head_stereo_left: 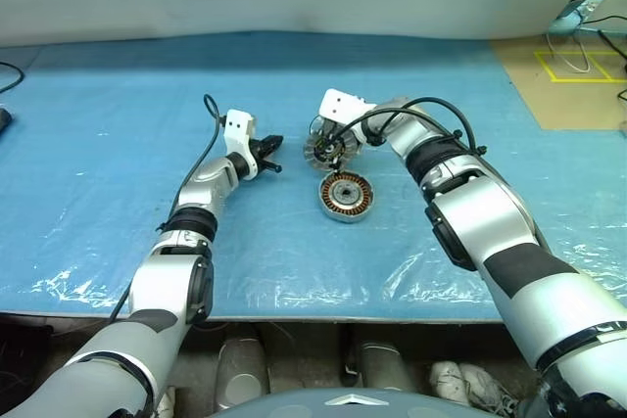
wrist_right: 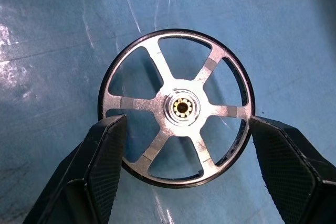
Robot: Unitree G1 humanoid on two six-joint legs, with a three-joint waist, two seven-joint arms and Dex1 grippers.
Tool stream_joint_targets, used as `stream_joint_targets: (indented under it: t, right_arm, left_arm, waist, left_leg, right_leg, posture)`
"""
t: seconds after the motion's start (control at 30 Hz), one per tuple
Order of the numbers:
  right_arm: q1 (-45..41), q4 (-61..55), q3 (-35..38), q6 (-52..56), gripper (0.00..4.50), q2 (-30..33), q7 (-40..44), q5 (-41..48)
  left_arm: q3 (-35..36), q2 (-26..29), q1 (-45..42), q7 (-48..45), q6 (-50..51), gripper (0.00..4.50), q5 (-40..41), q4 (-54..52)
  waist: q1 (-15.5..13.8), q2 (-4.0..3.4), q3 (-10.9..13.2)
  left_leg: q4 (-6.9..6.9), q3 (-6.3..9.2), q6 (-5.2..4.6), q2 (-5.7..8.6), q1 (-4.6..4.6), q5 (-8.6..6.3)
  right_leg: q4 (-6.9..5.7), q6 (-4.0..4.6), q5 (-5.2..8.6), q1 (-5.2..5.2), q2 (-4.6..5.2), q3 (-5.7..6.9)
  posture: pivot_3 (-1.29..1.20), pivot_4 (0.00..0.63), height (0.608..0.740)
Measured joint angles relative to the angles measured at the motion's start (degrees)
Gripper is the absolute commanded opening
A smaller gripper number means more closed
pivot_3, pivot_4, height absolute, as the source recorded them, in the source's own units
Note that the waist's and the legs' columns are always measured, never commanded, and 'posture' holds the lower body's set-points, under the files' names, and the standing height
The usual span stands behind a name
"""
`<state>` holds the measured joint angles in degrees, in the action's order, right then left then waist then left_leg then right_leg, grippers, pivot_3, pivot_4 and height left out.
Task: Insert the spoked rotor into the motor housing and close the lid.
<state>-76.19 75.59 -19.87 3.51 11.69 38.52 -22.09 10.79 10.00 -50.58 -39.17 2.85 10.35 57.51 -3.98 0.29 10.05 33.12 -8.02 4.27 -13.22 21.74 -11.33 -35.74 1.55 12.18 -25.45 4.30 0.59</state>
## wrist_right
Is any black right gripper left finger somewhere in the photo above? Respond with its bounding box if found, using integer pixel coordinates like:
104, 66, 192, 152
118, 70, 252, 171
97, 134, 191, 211
22, 114, 127, 224

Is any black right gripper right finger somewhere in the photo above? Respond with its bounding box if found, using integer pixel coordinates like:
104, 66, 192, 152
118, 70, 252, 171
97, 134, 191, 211
250, 115, 336, 224

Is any blue plastic table mat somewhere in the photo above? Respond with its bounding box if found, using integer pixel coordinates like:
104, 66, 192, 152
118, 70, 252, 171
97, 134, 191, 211
0, 0, 336, 224

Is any black spoked rotor wheel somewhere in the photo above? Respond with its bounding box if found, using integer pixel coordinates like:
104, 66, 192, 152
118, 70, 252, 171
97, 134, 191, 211
97, 28, 256, 189

